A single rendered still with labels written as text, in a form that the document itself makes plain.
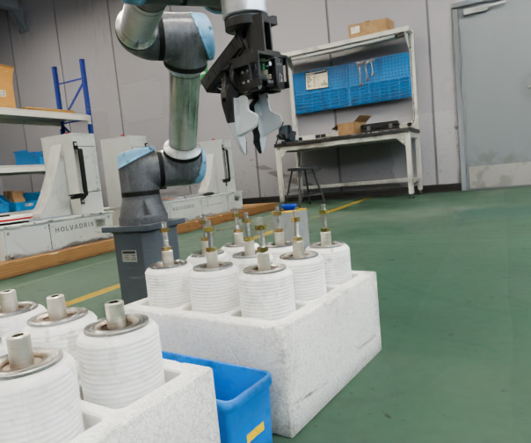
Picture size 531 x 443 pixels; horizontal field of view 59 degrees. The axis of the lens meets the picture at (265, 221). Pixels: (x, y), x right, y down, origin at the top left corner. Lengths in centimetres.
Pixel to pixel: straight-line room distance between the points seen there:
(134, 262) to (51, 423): 99
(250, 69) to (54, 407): 53
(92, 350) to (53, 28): 902
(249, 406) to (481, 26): 571
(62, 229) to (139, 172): 171
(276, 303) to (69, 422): 38
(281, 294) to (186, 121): 74
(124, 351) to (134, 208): 93
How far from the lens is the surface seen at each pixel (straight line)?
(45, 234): 306
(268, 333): 75
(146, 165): 147
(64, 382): 52
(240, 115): 78
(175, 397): 58
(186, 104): 136
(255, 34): 79
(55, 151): 343
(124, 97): 819
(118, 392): 58
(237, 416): 69
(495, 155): 598
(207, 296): 86
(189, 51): 128
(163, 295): 94
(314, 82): 631
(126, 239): 147
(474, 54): 609
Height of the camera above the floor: 42
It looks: 6 degrees down
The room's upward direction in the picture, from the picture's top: 5 degrees counter-clockwise
